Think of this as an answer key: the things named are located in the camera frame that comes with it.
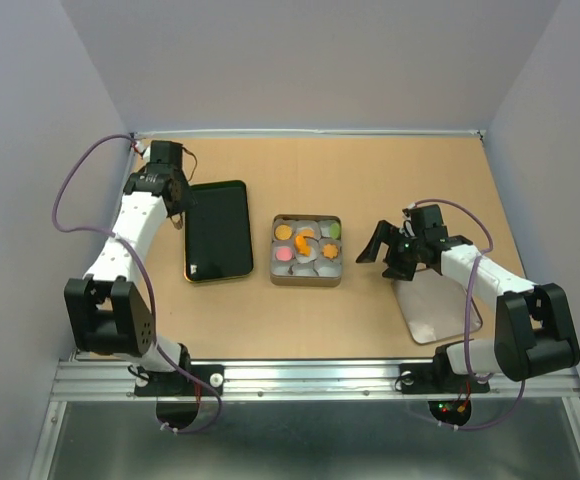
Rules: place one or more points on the small orange shaped cookie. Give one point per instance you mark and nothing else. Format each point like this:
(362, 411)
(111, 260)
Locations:
(330, 251)

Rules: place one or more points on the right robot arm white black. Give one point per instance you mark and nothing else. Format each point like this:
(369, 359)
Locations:
(534, 333)

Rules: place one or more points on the white paper cookie cups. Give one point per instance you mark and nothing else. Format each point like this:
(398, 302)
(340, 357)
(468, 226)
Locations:
(306, 267)

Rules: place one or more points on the pink round cookie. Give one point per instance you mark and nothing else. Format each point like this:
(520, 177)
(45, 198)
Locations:
(284, 254)

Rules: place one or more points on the dark green metal tray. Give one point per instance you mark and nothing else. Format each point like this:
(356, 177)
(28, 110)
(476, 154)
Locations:
(217, 233)

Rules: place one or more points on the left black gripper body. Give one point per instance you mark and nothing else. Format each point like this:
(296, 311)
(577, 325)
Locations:
(188, 197)

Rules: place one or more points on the green round cookie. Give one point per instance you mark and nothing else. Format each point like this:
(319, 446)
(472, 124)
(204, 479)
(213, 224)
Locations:
(335, 230)

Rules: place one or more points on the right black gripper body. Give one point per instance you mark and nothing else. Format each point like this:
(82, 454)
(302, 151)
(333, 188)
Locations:
(403, 252)

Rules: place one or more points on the orange round sandwich cookie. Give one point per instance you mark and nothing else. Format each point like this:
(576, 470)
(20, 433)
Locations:
(283, 232)

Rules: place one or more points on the gold tin lid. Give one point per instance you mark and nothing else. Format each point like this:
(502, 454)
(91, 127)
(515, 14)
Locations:
(432, 306)

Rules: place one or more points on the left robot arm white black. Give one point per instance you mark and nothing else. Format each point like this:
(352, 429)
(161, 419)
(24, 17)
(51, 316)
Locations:
(112, 307)

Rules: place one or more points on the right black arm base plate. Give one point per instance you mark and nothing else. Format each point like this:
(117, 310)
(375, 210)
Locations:
(425, 378)

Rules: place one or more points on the orange fish cookie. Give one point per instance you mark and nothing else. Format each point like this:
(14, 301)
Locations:
(303, 245)

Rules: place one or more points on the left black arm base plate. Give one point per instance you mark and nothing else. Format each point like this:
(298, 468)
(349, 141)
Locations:
(172, 384)

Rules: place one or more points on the aluminium frame rail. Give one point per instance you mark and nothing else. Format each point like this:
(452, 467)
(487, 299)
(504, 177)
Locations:
(244, 381)

